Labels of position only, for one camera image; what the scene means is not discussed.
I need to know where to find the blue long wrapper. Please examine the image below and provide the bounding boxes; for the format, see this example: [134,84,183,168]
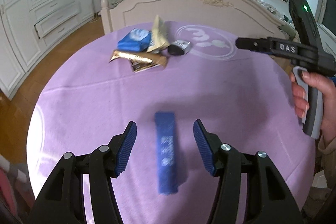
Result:
[155,111,178,195]

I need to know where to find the beige paper bag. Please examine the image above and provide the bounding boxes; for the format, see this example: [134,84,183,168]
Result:
[147,15,170,52]

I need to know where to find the gold wrapper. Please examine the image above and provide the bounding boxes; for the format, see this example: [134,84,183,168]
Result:
[110,50,168,68]

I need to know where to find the blue tissue pack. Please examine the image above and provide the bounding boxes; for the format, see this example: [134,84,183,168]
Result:
[117,28,151,52]

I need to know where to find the black battery card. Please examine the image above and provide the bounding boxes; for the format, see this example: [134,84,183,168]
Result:
[130,59,158,73]

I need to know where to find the person's right hand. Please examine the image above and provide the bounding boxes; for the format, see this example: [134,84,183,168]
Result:
[289,72,335,146]

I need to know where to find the pink child chair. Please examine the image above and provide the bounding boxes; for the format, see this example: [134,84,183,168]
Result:
[0,156,35,223]

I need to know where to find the purple round tablecloth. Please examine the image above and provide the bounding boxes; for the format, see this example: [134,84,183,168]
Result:
[27,22,315,223]

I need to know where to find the white wooden bed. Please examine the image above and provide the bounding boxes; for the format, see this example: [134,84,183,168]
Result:
[100,0,296,39]

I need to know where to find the small black white pouch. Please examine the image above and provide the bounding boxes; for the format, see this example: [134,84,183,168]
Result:
[167,40,192,56]

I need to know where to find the white wardrobe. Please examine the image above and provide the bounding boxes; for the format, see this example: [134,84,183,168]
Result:
[1,0,94,99]

